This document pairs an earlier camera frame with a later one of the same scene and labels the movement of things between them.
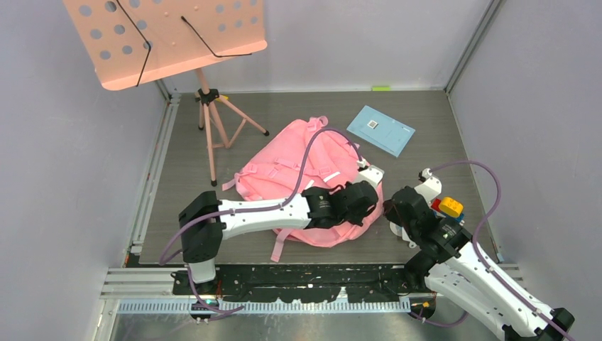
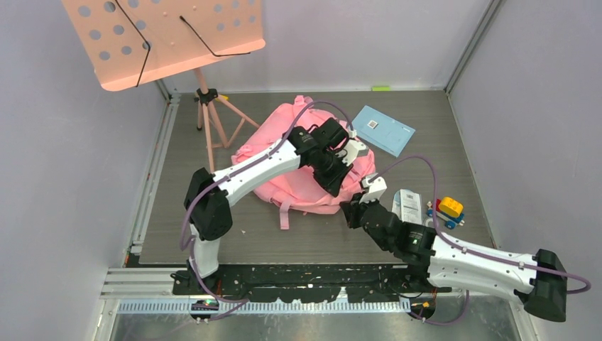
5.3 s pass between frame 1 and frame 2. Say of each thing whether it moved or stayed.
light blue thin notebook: stayed
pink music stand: stayed
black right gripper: moved
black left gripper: moved
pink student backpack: moved
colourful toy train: stayed
